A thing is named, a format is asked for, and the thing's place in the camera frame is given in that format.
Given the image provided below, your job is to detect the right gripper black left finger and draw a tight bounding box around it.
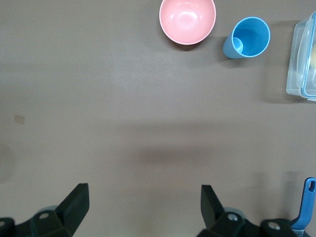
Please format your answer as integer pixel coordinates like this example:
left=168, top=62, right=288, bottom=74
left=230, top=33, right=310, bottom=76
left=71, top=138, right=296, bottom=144
left=0, top=182, right=90, bottom=237

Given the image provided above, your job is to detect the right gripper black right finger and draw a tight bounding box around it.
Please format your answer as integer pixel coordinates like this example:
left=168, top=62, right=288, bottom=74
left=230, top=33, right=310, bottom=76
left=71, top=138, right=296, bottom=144
left=197, top=184, right=296, bottom=237

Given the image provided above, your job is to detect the pink bowl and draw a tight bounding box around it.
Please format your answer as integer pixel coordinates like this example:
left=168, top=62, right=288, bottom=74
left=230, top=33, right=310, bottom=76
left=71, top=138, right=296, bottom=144
left=158, top=0, right=217, bottom=46

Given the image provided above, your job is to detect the clear plastic food container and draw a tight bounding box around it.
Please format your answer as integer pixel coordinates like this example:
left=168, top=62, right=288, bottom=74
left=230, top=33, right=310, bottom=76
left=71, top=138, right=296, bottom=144
left=285, top=10, right=316, bottom=102

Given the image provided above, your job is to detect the blue plastic cup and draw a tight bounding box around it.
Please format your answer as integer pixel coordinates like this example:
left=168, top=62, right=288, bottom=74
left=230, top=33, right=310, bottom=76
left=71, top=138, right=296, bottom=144
left=222, top=16, right=271, bottom=60

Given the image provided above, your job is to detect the black pot with blue handle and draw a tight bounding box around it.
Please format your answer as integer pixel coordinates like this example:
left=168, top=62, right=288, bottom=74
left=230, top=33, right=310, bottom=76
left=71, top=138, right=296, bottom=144
left=290, top=177, right=316, bottom=237

